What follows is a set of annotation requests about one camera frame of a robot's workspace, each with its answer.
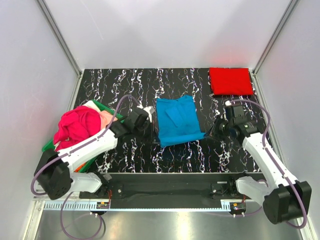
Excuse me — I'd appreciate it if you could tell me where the red folded t shirt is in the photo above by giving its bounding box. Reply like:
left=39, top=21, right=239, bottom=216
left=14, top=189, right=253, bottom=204
left=209, top=67, right=254, bottom=96

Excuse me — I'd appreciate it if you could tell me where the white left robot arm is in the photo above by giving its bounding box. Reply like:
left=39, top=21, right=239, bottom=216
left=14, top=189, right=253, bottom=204
left=30, top=106, right=155, bottom=200

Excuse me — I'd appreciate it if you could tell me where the magenta t shirt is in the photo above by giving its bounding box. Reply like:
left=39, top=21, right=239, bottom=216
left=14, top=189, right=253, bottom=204
left=53, top=106, right=101, bottom=151

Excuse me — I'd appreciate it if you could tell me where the blue t shirt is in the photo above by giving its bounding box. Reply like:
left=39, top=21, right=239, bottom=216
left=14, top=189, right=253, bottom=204
left=156, top=95, right=205, bottom=148

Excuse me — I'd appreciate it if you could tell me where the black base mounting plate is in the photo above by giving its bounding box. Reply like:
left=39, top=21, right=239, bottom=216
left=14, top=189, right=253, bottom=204
left=79, top=173, right=235, bottom=199

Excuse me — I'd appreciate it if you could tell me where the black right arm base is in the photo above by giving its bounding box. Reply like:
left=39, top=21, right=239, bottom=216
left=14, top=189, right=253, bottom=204
left=209, top=177, right=247, bottom=201

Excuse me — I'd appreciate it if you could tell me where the aluminium frame rail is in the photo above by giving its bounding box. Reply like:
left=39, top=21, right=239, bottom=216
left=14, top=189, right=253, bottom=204
left=33, top=182, right=90, bottom=200

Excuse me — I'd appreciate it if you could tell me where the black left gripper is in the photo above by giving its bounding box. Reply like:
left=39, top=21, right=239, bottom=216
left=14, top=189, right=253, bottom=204
left=133, top=119, right=160, bottom=144

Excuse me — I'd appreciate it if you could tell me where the white slotted cable duct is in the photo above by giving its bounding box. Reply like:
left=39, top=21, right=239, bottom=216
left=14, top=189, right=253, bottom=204
left=43, top=199, right=247, bottom=213

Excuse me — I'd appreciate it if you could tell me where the green plastic basket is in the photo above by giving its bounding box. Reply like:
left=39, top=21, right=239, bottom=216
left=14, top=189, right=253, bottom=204
left=35, top=100, right=121, bottom=173

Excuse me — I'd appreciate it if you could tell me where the light pink t shirt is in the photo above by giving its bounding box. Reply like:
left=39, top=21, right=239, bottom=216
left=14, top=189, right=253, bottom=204
left=99, top=110, right=113, bottom=130

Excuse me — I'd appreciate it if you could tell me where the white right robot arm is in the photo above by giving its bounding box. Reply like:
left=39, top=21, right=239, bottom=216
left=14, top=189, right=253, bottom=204
left=207, top=100, right=312, bottom=229

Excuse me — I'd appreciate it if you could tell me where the orange t shirt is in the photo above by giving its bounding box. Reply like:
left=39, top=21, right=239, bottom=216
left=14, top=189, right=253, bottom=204
left=74, top=163, right=86, bottom=173

